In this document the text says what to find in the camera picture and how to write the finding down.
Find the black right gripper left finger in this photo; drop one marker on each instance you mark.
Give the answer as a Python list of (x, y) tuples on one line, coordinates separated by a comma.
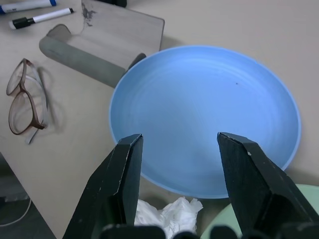
[(107, 186)]

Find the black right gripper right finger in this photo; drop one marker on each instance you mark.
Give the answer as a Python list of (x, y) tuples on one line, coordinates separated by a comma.
[(256, 186)]

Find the pale green round plate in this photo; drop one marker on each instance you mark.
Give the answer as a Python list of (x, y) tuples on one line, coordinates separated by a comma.
[(219, 219)]

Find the white tissue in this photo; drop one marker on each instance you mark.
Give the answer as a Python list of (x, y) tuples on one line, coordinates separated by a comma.
[(174, 214)]

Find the grey rectangular block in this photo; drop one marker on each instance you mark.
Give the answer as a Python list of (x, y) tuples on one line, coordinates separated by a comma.
[(119, 32)]

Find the white marker with blue cap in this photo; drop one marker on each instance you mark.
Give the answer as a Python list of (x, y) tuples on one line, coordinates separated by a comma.
[(25, 6)]

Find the brown framed eyeglasses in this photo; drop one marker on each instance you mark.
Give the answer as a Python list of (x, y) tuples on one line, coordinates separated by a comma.
[(40, 125)]

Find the blue round plate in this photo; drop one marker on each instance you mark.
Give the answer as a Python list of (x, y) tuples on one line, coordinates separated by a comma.
[(199, 99)]

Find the white marker with black cap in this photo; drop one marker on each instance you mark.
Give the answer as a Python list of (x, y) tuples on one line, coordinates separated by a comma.
[(45, 18)]

